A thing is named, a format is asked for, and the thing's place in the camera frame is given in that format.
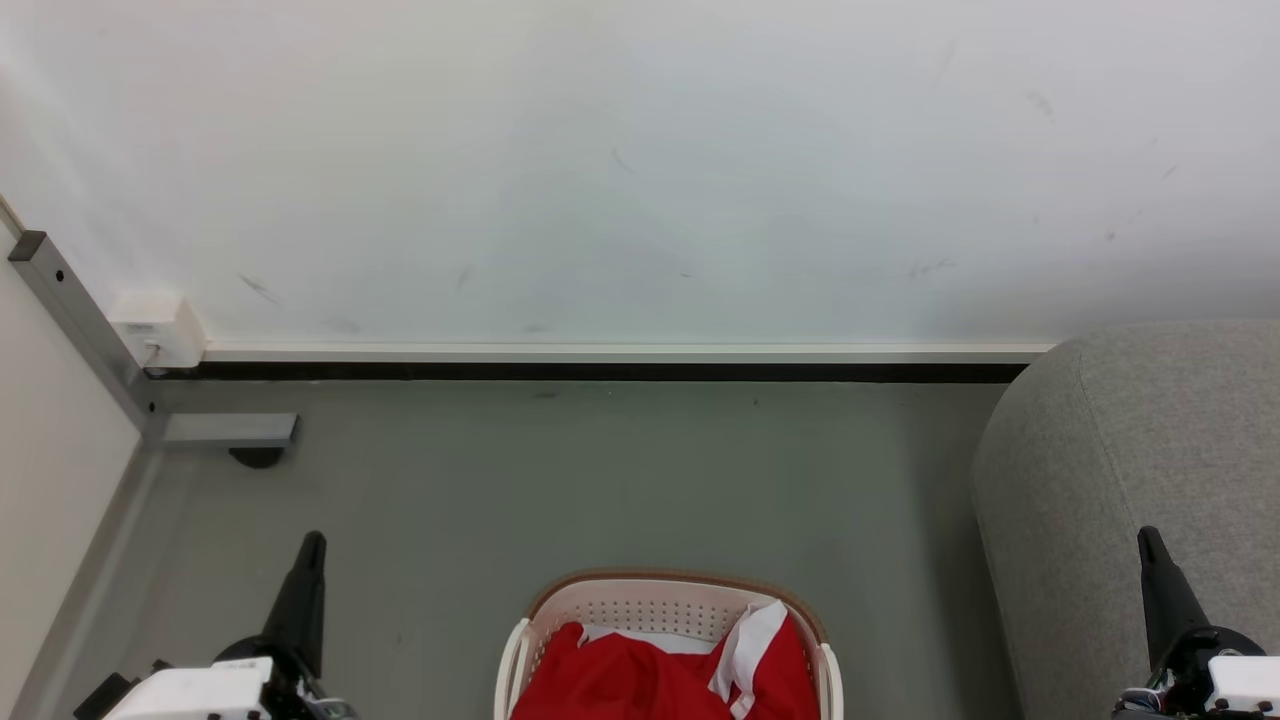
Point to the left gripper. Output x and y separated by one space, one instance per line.
190 692

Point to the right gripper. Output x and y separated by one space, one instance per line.
1225 680

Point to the red top striped cuff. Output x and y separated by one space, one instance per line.
610 680

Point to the grey upholstered seat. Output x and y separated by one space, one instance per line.
1110 450

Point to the white laundry basket brown rim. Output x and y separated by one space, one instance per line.
640 605

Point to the white black baseboard strip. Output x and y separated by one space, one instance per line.
600 360

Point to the black frame foot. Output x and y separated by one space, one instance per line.
256 457

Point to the white wall socket box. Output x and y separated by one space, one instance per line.
165 325

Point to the grey metal frame post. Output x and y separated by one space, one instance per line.
80 320

